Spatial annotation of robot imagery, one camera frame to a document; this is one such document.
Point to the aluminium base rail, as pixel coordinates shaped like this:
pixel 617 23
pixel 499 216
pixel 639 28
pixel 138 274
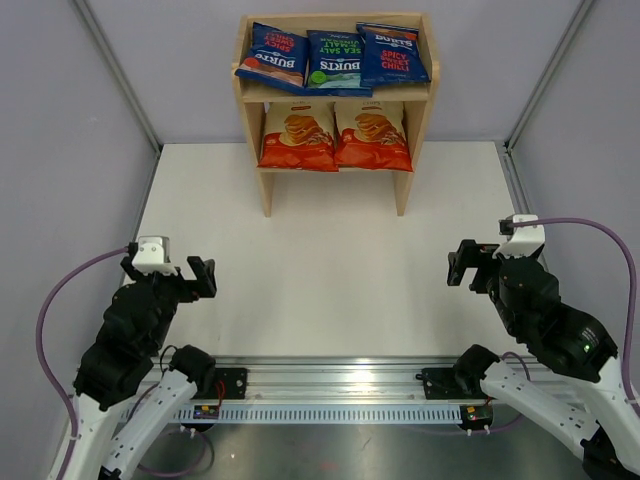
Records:
pixel 334 380

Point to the black mounting plate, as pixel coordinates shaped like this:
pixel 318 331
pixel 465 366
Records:
pixel 439 383
pixel 230 383

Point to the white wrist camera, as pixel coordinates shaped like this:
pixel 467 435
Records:
pixel 152 255
pixel 521 241

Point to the blue Burts chilli bag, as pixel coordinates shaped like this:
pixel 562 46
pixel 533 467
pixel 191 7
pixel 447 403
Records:
pixel 276 58
pixel 391 56

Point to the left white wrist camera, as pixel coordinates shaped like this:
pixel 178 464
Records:
pixel 152 255

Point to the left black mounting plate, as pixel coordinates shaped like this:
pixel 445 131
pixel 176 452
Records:
pixel 230 383

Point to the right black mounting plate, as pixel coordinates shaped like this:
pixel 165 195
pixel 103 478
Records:
pixel 439 383

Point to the wooden two-tier shelf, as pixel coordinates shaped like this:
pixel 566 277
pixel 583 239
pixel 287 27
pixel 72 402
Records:
pixel 253 98

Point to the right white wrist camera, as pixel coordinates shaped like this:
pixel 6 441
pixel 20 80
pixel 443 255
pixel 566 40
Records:
pixel 521 241

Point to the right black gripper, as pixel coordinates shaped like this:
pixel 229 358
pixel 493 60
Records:
pixel 470 253

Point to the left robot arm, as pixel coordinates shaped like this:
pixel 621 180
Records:
pixel 134 328

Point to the white slotted cable duct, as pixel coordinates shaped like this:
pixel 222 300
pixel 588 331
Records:
pixel 318 414

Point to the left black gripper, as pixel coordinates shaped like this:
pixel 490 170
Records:
pixel 202 271

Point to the blue sea salt vinegar bag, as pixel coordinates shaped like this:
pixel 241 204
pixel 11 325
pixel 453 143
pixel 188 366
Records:
pixel 334 64

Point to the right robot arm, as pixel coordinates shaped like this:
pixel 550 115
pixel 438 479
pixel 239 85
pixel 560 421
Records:
pixel 572 344

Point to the cassava chips bag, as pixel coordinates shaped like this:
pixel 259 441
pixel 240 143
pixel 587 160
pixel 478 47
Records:
pixel 299 136
pixel 371 136

